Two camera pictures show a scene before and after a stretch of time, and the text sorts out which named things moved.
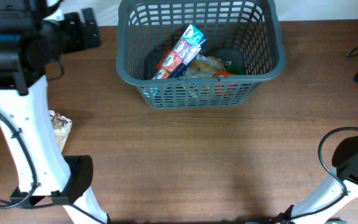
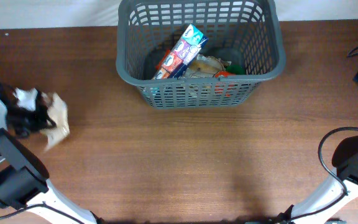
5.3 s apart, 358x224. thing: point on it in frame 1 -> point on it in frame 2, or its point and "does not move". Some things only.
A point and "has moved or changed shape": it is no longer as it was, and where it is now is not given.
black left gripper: [73, 28] -> [45, 120]
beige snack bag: [61, 126] has moved or changed shape
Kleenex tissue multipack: [183, 54] does not move
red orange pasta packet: [166, 53] does not move
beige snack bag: [204, 66] does not move
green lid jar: [235, 69] does not move
